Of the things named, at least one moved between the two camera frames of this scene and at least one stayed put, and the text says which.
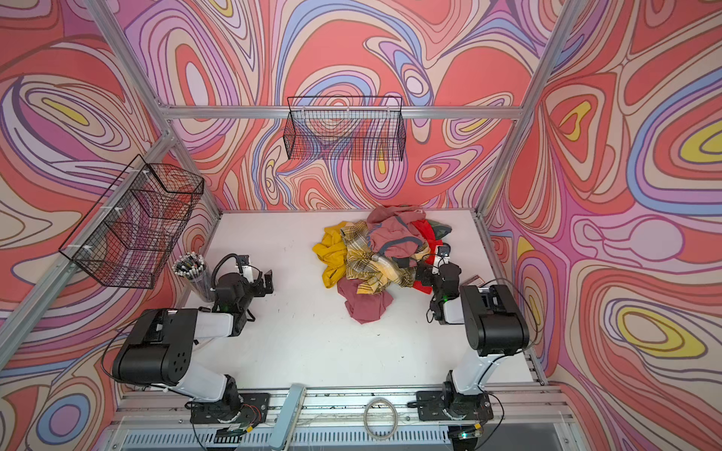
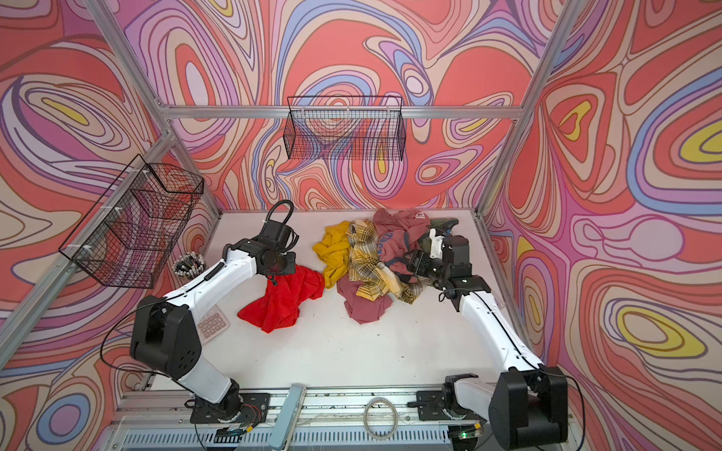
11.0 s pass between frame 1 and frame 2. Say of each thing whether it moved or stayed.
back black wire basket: stayed
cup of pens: stayed
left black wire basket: stayed
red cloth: moved
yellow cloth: stayed
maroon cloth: stayed
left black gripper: moved
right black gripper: moved
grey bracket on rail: stayed
